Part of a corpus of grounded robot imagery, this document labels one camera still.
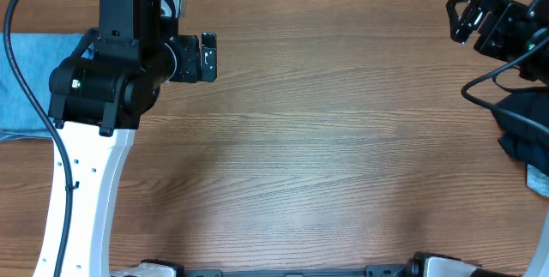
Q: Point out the dark navy garment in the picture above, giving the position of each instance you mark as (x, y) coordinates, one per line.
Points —
(522, 141)

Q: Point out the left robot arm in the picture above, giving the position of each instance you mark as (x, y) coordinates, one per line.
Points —
(96, 105)

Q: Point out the light blue denim jeans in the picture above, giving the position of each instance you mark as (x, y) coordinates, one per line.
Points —
(37, 55)

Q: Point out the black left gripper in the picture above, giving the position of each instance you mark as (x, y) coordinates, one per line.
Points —
(208, 57)

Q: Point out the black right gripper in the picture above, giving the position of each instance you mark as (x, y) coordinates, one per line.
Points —
(496, 23)

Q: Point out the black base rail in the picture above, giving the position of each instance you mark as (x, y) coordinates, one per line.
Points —
(383, 270)

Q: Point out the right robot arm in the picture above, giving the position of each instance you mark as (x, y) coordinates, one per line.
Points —
(532, 66)

